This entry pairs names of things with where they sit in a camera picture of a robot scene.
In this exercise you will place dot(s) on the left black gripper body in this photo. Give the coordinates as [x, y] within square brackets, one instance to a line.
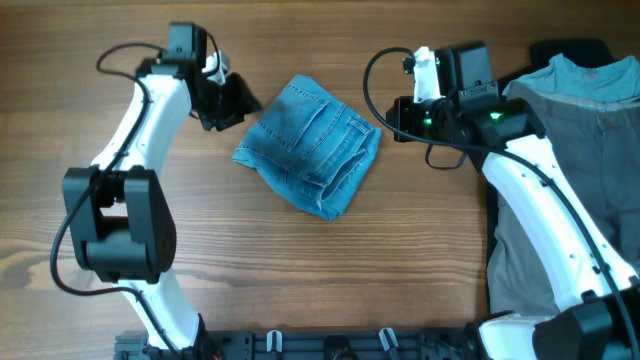
[224, 102]

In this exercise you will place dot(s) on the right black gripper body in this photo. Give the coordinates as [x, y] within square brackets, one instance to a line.
[426, 120]

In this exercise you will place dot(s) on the light blue denim jeans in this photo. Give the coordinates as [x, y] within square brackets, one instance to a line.
[310, 148]

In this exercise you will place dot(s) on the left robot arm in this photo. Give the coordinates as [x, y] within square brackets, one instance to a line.
[118, 235]

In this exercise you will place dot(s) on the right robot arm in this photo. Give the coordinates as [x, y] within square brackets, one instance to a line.
[595, 290]

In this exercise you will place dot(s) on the grey khaki trousers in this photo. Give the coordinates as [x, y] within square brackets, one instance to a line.
[620, 174]

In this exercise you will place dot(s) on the black t-shirt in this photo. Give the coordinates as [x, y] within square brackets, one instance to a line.
[516, 277]

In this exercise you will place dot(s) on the teal t-shirt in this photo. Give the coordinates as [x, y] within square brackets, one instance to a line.
[616, 82]

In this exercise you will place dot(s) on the black mounting rail base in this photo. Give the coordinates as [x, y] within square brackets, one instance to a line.
[387, 343]

